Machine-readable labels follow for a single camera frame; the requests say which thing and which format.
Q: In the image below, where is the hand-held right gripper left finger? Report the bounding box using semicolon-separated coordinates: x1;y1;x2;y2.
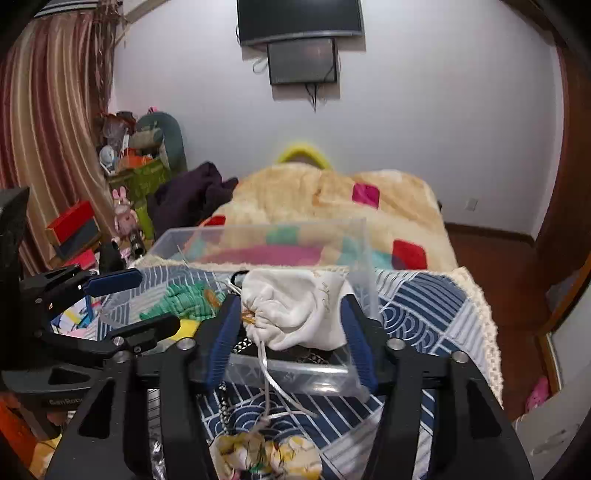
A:
44;293;243;480

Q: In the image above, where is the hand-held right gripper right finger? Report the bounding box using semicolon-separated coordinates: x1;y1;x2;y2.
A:
341;293;529;480

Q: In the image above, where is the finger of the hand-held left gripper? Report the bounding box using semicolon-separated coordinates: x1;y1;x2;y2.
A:
19;268;144;308
34;315;182;370

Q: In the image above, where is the clear plastic storage box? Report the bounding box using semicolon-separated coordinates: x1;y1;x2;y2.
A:
99;218;383;398

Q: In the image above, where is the white drawstring pouch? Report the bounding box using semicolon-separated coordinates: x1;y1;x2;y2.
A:
233;269;355;418

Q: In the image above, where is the green knitted cloth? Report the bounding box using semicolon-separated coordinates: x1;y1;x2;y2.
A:
139;281;219;322

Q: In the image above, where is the black white patterned pouch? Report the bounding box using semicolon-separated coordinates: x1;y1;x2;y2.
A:
281;348;346;368

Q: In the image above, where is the dark grey flat box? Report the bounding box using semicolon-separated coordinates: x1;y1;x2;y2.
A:
52;229;103;262

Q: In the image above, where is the red flat box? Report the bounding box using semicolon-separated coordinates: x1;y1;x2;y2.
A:
45;199;98;246

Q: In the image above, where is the blue wave patterned blanket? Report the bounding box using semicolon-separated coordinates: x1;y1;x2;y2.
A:
51;265;505;480

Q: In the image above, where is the pink rabbit toy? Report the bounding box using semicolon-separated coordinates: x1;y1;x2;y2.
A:
112;186;142;239

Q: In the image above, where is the green cardboard box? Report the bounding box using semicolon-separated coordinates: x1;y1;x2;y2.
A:
108;158;172;241

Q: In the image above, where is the dark purple cloth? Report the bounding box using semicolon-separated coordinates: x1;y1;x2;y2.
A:
146;161;240;230

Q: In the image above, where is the yellow floral fabric pouch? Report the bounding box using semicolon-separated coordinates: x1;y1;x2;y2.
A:
209;431;324;480

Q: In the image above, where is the striped brown curtain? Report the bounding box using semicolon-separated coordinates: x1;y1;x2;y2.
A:
0;8;118;278

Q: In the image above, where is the cream fluffy patchwork blanket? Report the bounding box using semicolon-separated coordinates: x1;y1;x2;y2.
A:
134;166;459;274

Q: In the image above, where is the green dinosaur plush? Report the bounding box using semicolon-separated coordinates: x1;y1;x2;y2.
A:
128;112;188;175

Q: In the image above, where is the pink slipper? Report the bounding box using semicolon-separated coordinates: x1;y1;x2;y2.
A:
525;376;550;412

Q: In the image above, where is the yellow plastic hoop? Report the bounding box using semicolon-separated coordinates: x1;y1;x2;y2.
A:
276;143;332;171

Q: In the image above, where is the black white braided cord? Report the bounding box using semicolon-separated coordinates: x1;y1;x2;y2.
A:
220;381;235;438

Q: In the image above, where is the black monitor cable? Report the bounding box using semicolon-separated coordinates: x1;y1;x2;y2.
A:
305;83;325;113

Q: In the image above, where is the brown wooden door frame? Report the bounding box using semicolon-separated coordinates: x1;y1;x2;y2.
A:
501;0;591;333

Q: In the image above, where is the small black wall monitor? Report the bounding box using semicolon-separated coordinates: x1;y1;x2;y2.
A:
266;38;338;86

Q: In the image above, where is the black wall television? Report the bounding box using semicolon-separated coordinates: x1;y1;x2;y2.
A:
236;0;365;47

